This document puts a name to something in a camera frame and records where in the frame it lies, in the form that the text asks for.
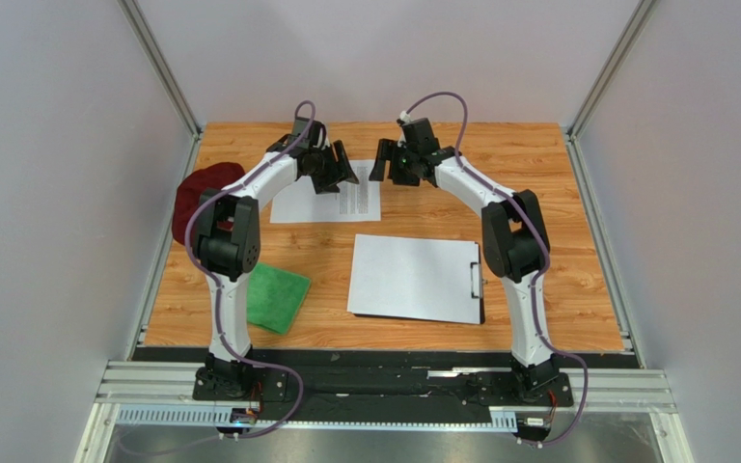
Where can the green cloth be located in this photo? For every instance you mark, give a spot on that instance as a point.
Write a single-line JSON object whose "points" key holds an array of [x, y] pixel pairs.
{"points": [[274, 298]]}

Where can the frame post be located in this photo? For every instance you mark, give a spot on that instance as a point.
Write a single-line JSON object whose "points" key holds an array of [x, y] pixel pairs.
{"points": [[145, 35], [626, 40]]}

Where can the dark red beret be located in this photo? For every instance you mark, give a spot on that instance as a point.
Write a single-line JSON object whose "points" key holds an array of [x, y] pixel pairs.
{"points": [[188, 194]]}

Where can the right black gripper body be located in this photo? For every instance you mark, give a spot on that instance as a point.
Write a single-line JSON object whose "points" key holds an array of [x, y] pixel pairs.
{"points": [[397, 162]]}

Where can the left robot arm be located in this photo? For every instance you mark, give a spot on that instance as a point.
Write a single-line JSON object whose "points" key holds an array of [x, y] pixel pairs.
{"points": [[223, 238]]}

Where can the printed white paper sheet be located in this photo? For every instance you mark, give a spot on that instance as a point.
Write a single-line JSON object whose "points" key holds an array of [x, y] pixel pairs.
{"points": [[299, 203]]}

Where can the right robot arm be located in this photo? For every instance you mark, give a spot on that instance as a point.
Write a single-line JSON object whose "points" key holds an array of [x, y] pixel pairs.
{"points": [[514, 242]]}

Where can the aluminium frame rail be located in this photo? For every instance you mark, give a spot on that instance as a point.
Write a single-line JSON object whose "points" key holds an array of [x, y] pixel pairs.
{"points": [[600, 390]]}

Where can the right frame post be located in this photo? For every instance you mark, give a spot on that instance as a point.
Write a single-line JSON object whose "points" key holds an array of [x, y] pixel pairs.
{"points": [[626, 40]]}

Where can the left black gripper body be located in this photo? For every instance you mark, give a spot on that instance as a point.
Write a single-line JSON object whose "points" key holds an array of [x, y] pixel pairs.
{"points": [[322, 162]]}

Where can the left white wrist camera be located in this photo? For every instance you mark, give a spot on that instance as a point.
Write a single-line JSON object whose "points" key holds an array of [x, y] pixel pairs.
{"points": [[321, 138]]}

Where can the slotted cable duct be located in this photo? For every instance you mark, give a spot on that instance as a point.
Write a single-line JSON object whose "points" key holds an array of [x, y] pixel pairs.
{"points": [[229, 417]]}

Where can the left frame post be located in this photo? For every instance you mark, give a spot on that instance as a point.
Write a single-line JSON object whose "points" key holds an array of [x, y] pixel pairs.
{"points": [[145, 35]]}

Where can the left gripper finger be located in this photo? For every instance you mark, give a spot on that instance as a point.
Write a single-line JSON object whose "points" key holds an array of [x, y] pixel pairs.
{"points": [[344, 167], [327, 184]]}

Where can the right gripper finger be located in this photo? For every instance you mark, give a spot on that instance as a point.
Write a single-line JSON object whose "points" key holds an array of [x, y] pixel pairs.
{"points": [[384, 153], [403, 176]]}

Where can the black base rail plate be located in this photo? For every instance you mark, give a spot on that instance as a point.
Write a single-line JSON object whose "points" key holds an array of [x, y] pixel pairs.
{"points": [[289, 360]]}

